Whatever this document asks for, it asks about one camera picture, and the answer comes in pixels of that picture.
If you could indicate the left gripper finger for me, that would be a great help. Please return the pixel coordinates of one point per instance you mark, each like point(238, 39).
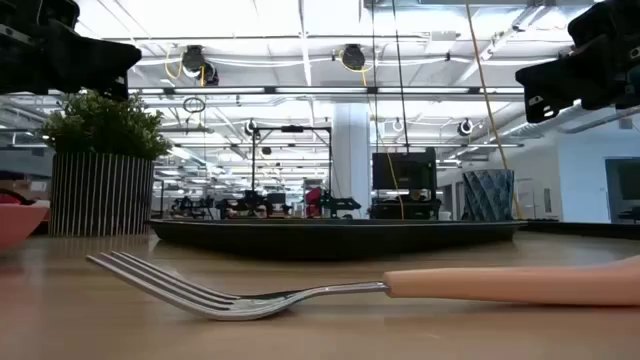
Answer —
point(95, 60)

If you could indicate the black plastic serving tray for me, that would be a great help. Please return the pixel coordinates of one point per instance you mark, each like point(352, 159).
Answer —
point(320, 240)

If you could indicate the black metal table frame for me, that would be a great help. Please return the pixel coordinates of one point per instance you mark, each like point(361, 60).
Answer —
point(575, 229)

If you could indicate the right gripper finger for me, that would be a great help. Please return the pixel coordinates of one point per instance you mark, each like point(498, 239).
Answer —
point(550, 85)

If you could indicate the orange plastic plate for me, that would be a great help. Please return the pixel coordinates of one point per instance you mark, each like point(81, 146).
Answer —
point(15, 222)

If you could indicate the black white striped pot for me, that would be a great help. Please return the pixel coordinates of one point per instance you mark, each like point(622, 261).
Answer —
point(100, 195)

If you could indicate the white building pillar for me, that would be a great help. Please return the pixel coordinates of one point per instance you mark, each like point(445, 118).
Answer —
point(350, 160)

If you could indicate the silver ventilation duct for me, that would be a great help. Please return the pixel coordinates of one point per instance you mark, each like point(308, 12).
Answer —
point(545, 127)

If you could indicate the black monitor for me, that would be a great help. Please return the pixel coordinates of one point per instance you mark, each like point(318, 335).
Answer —
point(400, 170)

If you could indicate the dark blue patterned cup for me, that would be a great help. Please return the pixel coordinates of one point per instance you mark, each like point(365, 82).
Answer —
point(487, 195)

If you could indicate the black background rig frame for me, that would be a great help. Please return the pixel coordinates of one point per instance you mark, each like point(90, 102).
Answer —
point(291, 129)

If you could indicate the dark wall panel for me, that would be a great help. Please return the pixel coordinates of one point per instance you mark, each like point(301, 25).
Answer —
point(622, 190)

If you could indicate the long ceiling light bar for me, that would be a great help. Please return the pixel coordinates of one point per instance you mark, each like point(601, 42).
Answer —
point(320, 90)

